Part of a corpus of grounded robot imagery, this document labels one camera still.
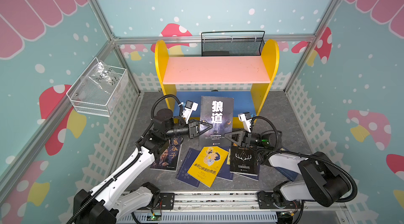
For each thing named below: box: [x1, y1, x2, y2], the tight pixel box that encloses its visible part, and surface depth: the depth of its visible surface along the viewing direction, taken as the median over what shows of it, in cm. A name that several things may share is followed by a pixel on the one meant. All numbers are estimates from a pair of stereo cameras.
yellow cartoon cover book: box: [187, 146, 229, 188], surface depth 85 cm
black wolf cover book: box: [198, 95, 234, 147], surface depth 66 cm
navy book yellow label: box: [175, 147, 202, 189], surface depth 85 cm
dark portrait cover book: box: [149, 136, 184, 172], surface depth 87 cm
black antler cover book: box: [229, 145, 259, 177], surface depth 85 cm
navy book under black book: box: [232, 161, 260, 181], surface depth 83 cm
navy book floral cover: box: [216, 146, 234, 182], surface depth 85 cm
